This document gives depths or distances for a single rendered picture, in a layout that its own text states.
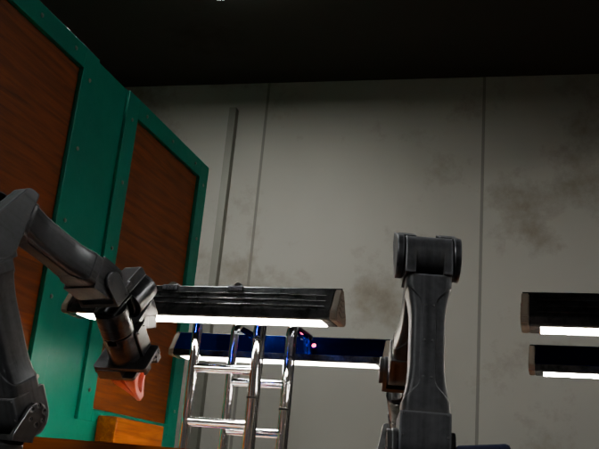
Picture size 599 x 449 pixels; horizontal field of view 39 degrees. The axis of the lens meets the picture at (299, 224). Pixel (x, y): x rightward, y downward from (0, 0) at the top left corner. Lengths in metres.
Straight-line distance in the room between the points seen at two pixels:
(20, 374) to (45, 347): 0.88
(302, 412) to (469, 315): 0.95
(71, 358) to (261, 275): 2.29
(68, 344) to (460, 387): 2.36
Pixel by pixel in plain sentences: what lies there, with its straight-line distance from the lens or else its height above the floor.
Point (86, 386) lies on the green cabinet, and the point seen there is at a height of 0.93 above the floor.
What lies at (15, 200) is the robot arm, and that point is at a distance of 1.26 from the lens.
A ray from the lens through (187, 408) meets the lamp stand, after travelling 1.93.
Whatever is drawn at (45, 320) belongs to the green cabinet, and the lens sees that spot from 2.15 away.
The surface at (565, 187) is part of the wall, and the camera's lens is 4.43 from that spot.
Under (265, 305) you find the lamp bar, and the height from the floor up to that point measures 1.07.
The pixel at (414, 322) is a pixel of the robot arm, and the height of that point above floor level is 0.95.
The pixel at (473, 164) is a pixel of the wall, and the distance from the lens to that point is 4.46.
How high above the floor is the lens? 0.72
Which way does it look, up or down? 17 degrees up
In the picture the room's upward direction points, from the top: 5 degrees clockwise
